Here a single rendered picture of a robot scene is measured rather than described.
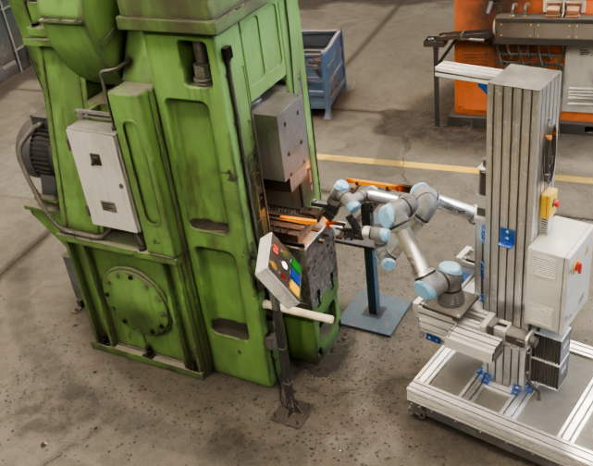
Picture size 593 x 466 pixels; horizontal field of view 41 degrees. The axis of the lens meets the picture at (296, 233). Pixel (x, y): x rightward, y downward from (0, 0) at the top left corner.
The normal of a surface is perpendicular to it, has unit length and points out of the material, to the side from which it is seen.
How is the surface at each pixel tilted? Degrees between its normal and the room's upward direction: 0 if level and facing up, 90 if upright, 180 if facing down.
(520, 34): 90
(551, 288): 90
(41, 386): 0
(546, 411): 0
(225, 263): 90
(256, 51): 90
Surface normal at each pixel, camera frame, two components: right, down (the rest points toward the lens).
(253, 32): 0.88, 0.16
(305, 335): -0.46, 0.51
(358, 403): -0.11, -0.84
